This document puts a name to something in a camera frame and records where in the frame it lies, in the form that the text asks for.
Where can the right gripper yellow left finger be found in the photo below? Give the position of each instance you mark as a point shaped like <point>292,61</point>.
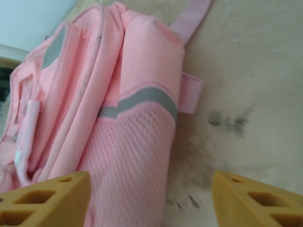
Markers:
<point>47,203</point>

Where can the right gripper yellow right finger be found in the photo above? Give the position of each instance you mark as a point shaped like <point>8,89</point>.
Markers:
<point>255,205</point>

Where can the pink backpack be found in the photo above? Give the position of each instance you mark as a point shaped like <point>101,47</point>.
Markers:
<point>106,94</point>

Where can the aluminium table edge frame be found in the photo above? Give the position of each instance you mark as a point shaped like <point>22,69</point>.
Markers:
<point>9,53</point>

